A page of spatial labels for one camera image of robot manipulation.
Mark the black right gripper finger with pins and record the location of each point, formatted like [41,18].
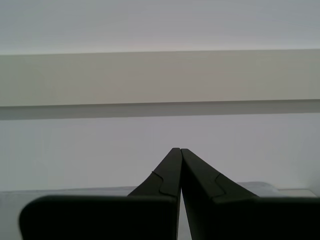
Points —
[237,217]
[125,215]

